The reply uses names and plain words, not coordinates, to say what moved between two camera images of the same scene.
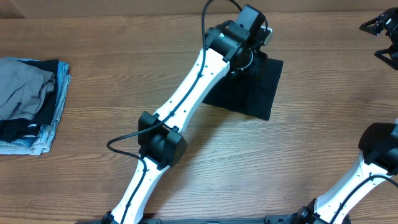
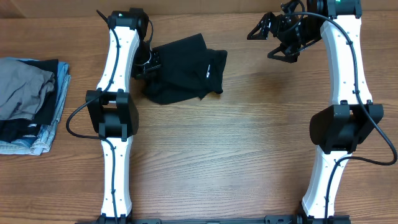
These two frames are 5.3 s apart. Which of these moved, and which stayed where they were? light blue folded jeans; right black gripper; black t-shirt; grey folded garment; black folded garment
Moved: black t-shirt; right black gripper
Stayed: black folded garment; light blue folded jeans; grey folded garment
